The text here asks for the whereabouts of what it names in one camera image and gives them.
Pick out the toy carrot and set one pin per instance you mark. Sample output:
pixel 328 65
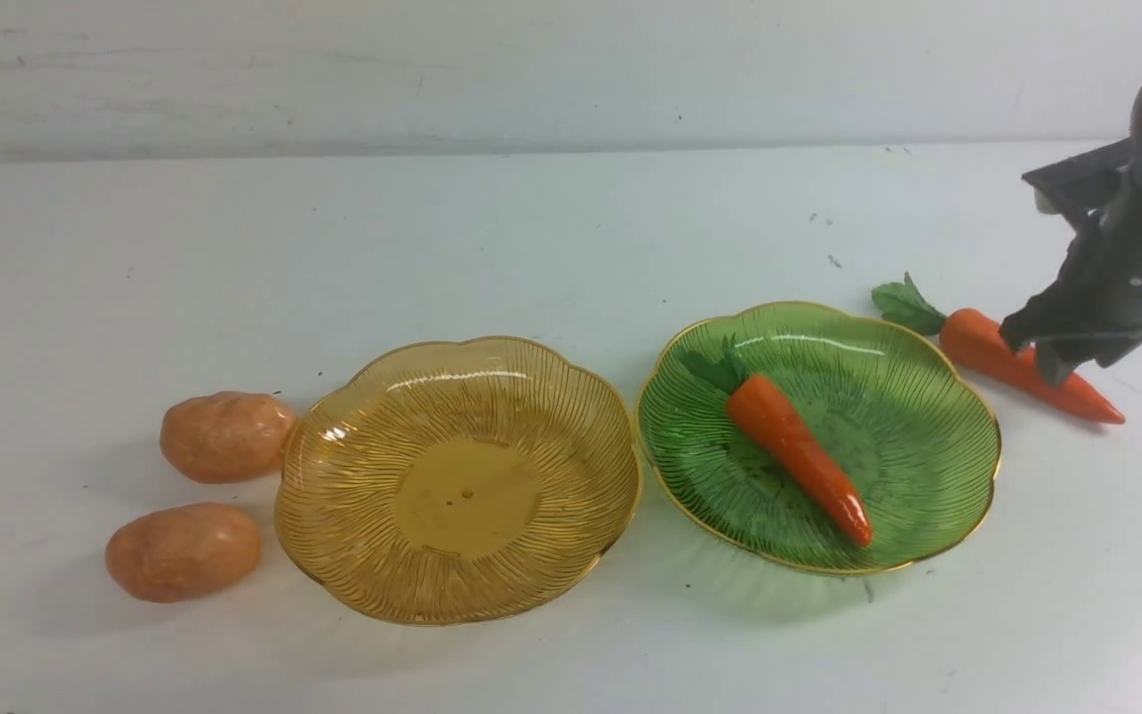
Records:
pixel 972 340
pixel 764 413

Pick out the green ribbed plastic bowl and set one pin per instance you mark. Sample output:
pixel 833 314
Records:
pixel 919 444

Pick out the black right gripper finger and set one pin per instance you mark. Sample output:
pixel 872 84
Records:
pixel 1039 318
pixel 1059 354

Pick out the toy potato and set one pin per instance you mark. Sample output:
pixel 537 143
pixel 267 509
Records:
pixel 226 437
pixel 182 553

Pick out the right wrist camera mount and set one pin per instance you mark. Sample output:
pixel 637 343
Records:
pixel 1076 187

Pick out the amber ribbed plastic bowl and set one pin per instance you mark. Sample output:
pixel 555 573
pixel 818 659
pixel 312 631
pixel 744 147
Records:
pixel 455 482

